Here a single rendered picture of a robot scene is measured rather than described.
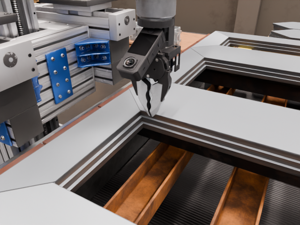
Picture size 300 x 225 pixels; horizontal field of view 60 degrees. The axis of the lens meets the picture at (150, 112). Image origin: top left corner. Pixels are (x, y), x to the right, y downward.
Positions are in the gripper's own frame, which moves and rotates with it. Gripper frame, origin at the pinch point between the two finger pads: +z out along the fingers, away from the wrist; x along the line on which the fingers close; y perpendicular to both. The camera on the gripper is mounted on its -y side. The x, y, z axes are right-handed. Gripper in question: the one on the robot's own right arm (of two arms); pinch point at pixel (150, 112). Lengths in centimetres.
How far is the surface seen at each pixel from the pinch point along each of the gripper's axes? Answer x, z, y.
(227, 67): -5.5, 2.6, 44.9
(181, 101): -3.3, 0.7, 9.9
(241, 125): -18.9, 0.7, 6.0
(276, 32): -15, 1, 99
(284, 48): -21, 2, 78
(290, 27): -20, 0, 115
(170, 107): -2.5, 0.7, 5.5
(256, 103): -19.8, 0.7, 17.6
